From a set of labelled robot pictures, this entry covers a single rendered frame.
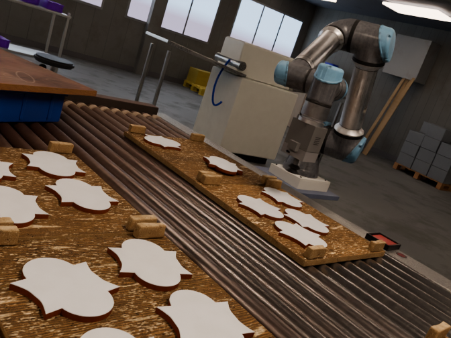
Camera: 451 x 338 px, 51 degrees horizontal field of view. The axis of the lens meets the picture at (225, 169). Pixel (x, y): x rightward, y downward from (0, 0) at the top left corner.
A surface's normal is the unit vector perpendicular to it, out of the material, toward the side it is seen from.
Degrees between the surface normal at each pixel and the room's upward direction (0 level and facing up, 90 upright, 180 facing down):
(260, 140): 90
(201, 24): 90
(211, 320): 0
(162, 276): 0
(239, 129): 90
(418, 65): 90
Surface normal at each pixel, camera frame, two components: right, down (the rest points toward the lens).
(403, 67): -0.78, -0.10
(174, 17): 0.55, 0.39
